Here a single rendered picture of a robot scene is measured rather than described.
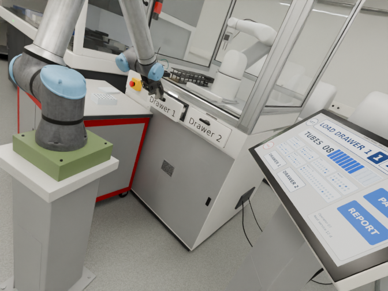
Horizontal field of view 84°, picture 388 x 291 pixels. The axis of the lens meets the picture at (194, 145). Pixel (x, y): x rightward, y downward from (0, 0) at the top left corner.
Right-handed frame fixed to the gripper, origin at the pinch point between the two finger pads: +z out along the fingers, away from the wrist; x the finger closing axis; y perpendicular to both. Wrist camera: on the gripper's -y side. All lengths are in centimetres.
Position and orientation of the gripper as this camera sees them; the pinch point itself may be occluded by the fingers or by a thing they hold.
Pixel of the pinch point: (160, 96)
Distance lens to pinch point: 131.7
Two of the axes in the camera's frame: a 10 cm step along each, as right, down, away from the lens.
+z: 0.8, 6.2, 7.8
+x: 7.2, 5.0, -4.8
